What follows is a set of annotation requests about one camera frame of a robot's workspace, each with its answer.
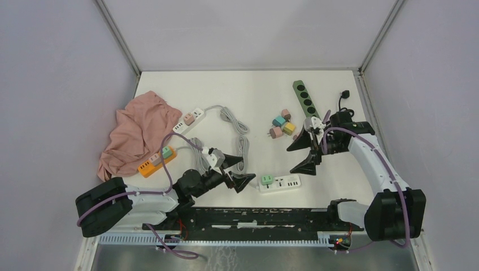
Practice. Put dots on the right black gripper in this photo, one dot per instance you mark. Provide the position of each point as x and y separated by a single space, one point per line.
307 166

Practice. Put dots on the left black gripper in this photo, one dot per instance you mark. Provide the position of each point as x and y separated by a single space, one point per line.
240 181

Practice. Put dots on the yellow charger plug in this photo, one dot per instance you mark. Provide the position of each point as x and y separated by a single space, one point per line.
288 128

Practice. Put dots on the pink charger plug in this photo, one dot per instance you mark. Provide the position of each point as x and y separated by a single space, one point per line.
275 132

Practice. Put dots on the teal usb charger plug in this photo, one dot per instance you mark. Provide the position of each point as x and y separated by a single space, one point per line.
278 121

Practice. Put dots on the pink charger plug end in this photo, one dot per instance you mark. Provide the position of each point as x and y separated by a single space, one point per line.
286 114

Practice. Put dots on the green power strip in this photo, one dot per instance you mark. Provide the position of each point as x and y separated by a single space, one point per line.
304 99

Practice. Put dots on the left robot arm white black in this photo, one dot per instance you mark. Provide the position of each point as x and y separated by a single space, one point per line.
114 204

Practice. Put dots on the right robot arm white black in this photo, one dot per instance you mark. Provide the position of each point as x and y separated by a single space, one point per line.
396 212

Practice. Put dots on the orange power strip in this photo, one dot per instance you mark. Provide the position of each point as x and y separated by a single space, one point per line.
146 169

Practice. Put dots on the pink cloth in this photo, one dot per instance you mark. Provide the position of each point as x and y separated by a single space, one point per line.
140 128

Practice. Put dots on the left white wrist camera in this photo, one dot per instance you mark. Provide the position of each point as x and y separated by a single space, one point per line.
214 157

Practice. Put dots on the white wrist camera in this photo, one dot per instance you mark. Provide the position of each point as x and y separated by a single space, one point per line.
214 157
314 125

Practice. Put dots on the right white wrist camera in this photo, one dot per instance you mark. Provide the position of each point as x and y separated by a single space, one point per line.
314 125

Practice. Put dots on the black mounting base plate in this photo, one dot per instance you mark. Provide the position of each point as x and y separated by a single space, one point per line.
253 224

